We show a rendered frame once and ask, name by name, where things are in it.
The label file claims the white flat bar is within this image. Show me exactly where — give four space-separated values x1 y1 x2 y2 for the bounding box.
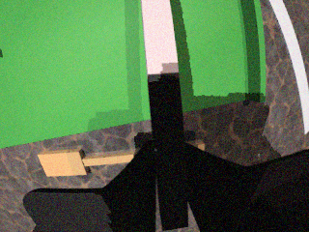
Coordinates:
267 0 309 134

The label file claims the green putting mat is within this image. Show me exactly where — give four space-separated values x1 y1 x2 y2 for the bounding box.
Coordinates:
0 0 248 148

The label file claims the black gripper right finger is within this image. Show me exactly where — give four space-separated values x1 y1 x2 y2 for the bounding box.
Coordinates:
185 142 309 232

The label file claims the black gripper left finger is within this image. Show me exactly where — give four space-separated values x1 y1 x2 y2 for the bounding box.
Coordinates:
22 140 155 232

